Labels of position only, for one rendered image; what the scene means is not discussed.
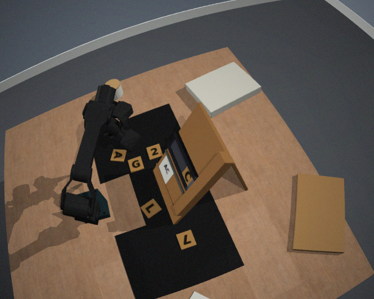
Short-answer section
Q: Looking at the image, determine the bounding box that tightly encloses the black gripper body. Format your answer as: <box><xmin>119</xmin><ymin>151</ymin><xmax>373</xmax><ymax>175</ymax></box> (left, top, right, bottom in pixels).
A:
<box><xmin>103</xmin><ymin>117</ymin><xmax>141</xmax><ymax>152</ymax></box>

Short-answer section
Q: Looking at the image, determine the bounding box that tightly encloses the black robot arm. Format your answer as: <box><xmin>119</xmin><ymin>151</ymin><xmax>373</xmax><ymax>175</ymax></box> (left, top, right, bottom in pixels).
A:
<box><xmin>60</xmin><ymin>84</ymin><xmax>134</xmax><ymax>225</ymax></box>

